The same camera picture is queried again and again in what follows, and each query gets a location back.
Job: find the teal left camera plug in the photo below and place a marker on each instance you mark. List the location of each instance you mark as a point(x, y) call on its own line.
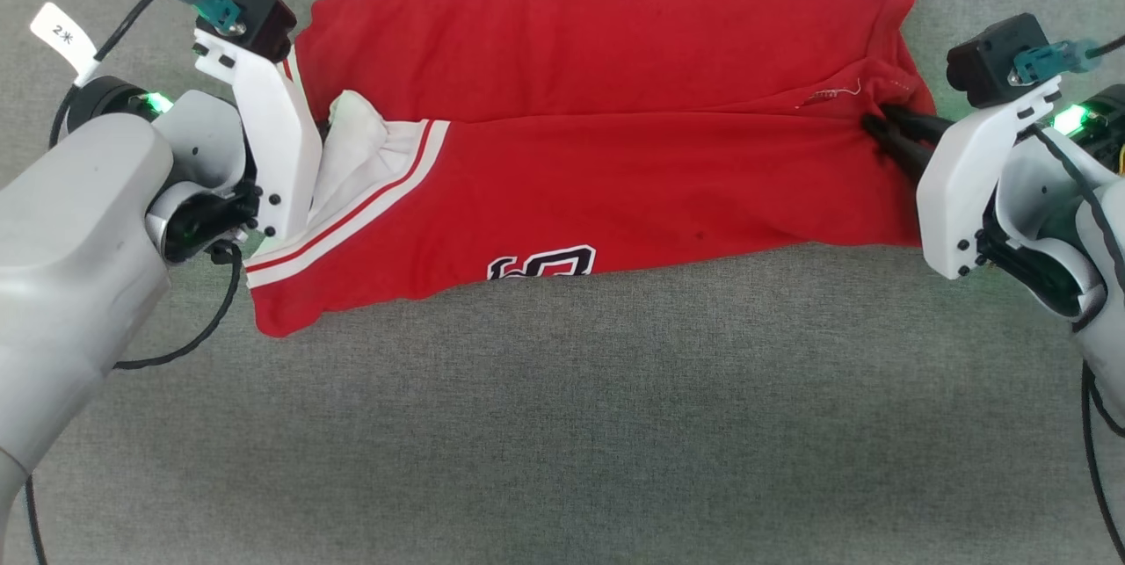
point(211, 3)

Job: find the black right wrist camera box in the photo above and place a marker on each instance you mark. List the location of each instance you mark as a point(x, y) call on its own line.
point(989, 60)

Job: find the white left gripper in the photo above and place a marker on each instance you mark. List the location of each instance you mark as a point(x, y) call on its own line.
point(264, 143)

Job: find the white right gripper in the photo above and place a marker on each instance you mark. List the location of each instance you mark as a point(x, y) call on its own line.
point(958, 178)

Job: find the red shorts with white trim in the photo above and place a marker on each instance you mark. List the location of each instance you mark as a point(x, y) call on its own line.
point(615, 108)

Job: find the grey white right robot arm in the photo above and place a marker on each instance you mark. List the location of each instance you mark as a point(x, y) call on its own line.
point(1109, 231)

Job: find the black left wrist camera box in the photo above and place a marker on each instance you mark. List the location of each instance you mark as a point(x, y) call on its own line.
point(259, 16)

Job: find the teal camera plug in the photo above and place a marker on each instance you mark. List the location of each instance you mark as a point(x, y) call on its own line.
point(1050, 60)
point(211, 3)

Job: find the grey fabric sofa cushion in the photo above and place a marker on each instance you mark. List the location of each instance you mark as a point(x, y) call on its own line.
point(562, 424)

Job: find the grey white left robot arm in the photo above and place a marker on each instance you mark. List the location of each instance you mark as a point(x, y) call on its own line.
point(70, 266)

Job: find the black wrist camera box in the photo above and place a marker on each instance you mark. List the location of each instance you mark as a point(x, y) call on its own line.
point(989, 60)
point(259, 16)

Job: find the teal right camera plug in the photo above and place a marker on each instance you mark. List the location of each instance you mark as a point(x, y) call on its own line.
point(1050, 60)

